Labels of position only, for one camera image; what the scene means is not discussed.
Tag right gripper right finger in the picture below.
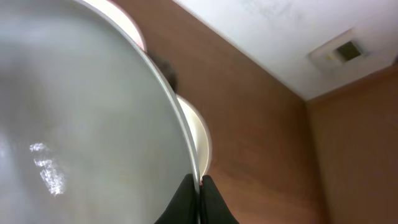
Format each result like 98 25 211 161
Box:
200 175 239 224

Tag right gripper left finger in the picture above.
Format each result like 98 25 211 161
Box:
155 174 197 224

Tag white plate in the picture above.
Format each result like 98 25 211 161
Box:
177 95 212 178
83 0 147 51
1 0 200 223

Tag ceiling vent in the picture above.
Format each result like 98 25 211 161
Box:
307 29 369 73

